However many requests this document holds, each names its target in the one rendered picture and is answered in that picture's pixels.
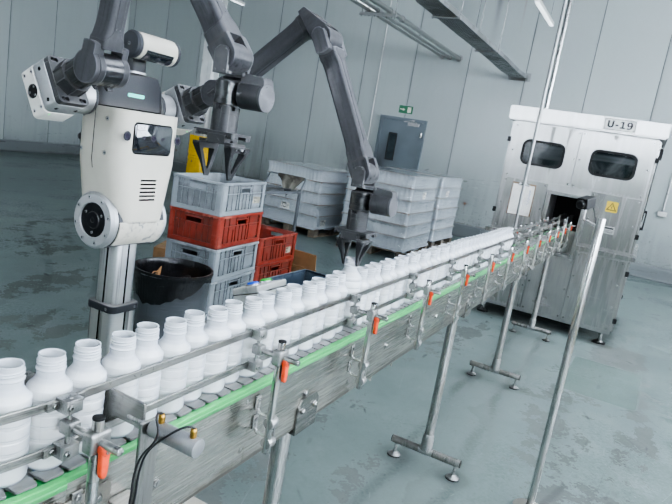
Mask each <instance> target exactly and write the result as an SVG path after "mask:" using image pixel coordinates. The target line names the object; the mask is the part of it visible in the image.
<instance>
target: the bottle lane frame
mask: <svg viewBox="0 0 672 504"><path fill-rule="evenodd" d="M523 251H524V250H523ZM523 251H521V252H519V253H520V254H519V255H516V254H515V256H514V259H513V262H511V261H510V265H509V270H508V274H507V277H508V279H507V280H506V283H505V284H506V286H507V285H508V284H510V283H511V282H513V281H514V280H516V279H517V274H513V272H512V269H513V267H514V273H519V267H515V266H514V261H515V260H516V263H515V265H516V266H520V264H521V260H522V255H523ZM507 260H508V258H507V259H505V260H503V261H501V264H500V265H499V264H496V265H495V267H494V271H493V272H490V276H489V281H488V285H487V289H488V292H487V293H486V295H485V298H486V299H487V298H489V297H490V296H492V295H493V294H495V293H496V292H498V291H499V290H501V285H499V284H496V277H497V278H498V279H497V283H500V284H502V282H503V279H502V278H503V277H500V276H498V275H497V271H498V269H499V270H500V271H499V275H502V276H504V273H505V269H506V264H507ZM487 269H488V268H486V269H484V270H482V271H480V272H478V273H476V277H472V276H470V278H469V281H468V285H467V286H465V284H464V288H463V293H462V298H461V302H460V305H461V309H460V310H459V313H458V316H459V317H461V316H462V315H464V312H465V307H466V303H467V300H468V298H471V297H472V296H473V304H472V307H471V309H472V308H474V307H475V306H477V305H478V304H480V298H476V297H475V296H474V290H475V289H476V290H477V291H476V296H479V297H481V296H482V289H478V288H477V287H476V281H477V280H478V281H479V282H478V287H480V288H483V287H484V283H485V278H486V273H487ZM460 283H461V281H460V282H457V283H455V284H453V285H451V286H448V287H447V288H445V289H443V290H441V291H440V292H441V295H437V294H434V296H433V298H432V303H431V305H428V303H427V308H426V313H425V318H424V323H423V328H424V333H422V336H421V341H422V342H424V341H425V340H426V339H428V338H429V337H431V336H432V335H434V334H435V333H437V332H438V331H440V330H441V329H443V328H444V327H446V326H447V325H449V324H450V323H452V316H450V315H447V314H446V312H445V309H446V305H448V306H449V307H448V311H447V312H448V313H449V314H453V315H454V311H455V310H454V306H453V305H450V304H449V303H448V302H447V300H448V295H449V294H450V296H451V298H450V303H452V304H456V302H457V297H458V292H459V287H460ZM422 303H423V300H420V301H418V302H416V303H414V304H412V305H410V306H408V307H405V308H404V309H401V310H400V311H398V312H397V311H396V313H394V314H392V315H390V316H387V317H388V321H387V322H385V321H382V320H380V322H379V325H378V330H377V334H376V335H375V334H373V331H372V336H371V341H370V347H369V352H368V357H367V361H368V362H369V368H367V369H366V375H365V377H366V379H369V378H370V377H372V376H373V375H375V374H376V373H377V372H379V371H380V370H382V369H383V368H385V367H386V366H388V365H389V364H391V363H392V362H394V361H395V360H397V359H398V358H400V357H401V356H403V355H404V354H406V353H407V352H409V351H410V350H412V349H413V348H414V345H413V341H412V340H409V339H408V338H407V336H405V335H406V330H407V328H408V327H410V325H409V324H408V320H409V316H410V315H412V319H411V325H413V326H416V327H418V323H419V318H420V313H421V308H422ZM409 329H410V331H409V334H408V336H409V337H410V338H413V339H415V338H416V332H415V330H416V328H412V327H410V328H409ZM366 330H367V327H365V328H362V329H361V330H359V331H356V332H355V333H353V334H350V335H348V336H346V337H344V338H342V339H340V340H337V341H336V342H334V343H331V344H330V345H328V346H326V347H323V348H322V349H320V350H316V352H313V353H311V354H308V355H307V356H305V357H303V358H301V357H300V359H299V361H300V362H301V364H300V366H299V367H297V366H295V365H292V364H290V366H289V370H288V376H287V380H286V382H285V383H283V382H281V381H280V387H279V394H278V400H277V406H276V413H275V415H276V416H277V417H278V419H279V424H278V425H277V426H276V428H275V434H274V437H275V439H276V441H277V440H278V439H280V438H281V437H282V436H284V435H285V434H287V433H288V432H290V431H291V430H293V429H294V423H295V417H296V411H297V407H298V405H299V403H300V401H301V399H303V398H304V397H307V396H308V395H309V394H311V393H313V392H314V391H317V392H318V395H319V399H318V405H317V410H316V414H317V413H318V412H320V411H321V410H323V409H324V408H326V407H327V406H329V405H330V404H331V403H333V402H334V401H336V400H337V399H339V398H340V397H342V396H343V395H345V394H346V393H348V392H349V391H351V390H352V389H354V388H355V387H356V383H355V379H356V378H357V377H354V376H351V375H350V374H349V372H347V366H348V361H350V360H352V358H351V357H350V356H349V355H350V350H351V346H353V345H355V350H354V354H353V356H354V358H356V359H359V360H361V357H362V352H363V346H364V341H365V335H366ZM358 363H359V362H357V361H354V360H352V365H351V373H353V374H356V375H358V374H359V368H358ZM273 374H274V370H273V372H272V373H270V374H268V375H264V376H263V377H262V378H260V379H258V380H253V382H252V383H250V384H248V385H246V386H244V385H242V387H241V388H239V389H237V390H235V391H231V390H230V391H231V392H230V393H229V394H227V395H225V396H223V397H219V396H218V399H217V400H215V401H213V402H211V403H206V402H205V405H204V406H202V407H200V408H198V409H196V410H193V409H191V412H190V413H188V414H186V415H184V416H182V417H179V416H177V419H176V420H174V421H171V422H169V424H171V425H173V426H175V427H178V428H180V427H183V426H188V425H190V426H194V427H195V428H197V437H199V438H201V439H203V440H204V441H205V447H204V450H203V452H202V454H201V455H200V456H199V457H198V458H195V459H194V458H191V457H189V456H187V455H185V454H183V453H181V452H179V451H177V450H175V449H173V448H171V447H169V446H167V445H165V444H163V443H161V442H160V443H159V444H158V448H157V456H156V465H155V473H154V481H153V490H152V498H151V504H183V503H185V502H186V501H187V500H189V499H190V498H192V497H193V496H195V495H196V494H198V493H199V492H201V491H202V490H204V489H205V488H207V487H208V486H210V485H211V484H213V483H214V482H216V481H217V480H219V479H220V478H222V477H223V476H225V475H226V474H228V473H229V472H231V471H232V470H234V469H235V468H236V467H238V466H239V465H241V464H242V463H244V462H245V461H247V460H248V459H250V458H251V457H253V456H254V455H256V454H257V453H259V452H260V451H262V447H261V445H260V440H261V439H262V438H263V437H261V436H259V435H257V434H255V432H254V429H251V425H252V418H253V416H254V415H255V414H257V410H254V405H255V398H256V396H258V395H259V394H262V397H261V399H262V400H261V403H260V411H261V412H263V413H265V414H267V413H268V406H269V400H270V393H271V387H272V380H273ZM125 440H126V439H125ZM137 440H138V438H136V439H134V440H132V441H129V440H126V444H124V445H122V446H120V447H122V448H123V449H124V453H123V455H122V456H120V457H117V456H115V455H113V454H110V458H109V465H108V472H107V475H106V477H105V478H104V479H100V478H99V484H101V483H103V482H105V481H107V480H110V481H111V490H110V498H112V497H114V496H115V495H117V494H119V493H121V492H122V491H124V490H126V489H128V490H130V489H131V482H132V477H133V473H134V467H135V458H136V449H137ZM85 459H86V463H85V464H83V465H81V466H79V467H77V468H75V469H73V470H66V469H63V468H61V467H60V468H61V469H62V470H63V471H64V473H63V475H60V476H64V477H65V478H67V490H66V499H65V503H66V502H68V501H69V500H71V493H73V492H75V491H77V490H79V489H81V488H82V489H83V493H84V492H85V490H86V479H87V469H88V459H87V458H85ZM60 476H58V477H60ZM58 477H57V478H58Z"/></svg>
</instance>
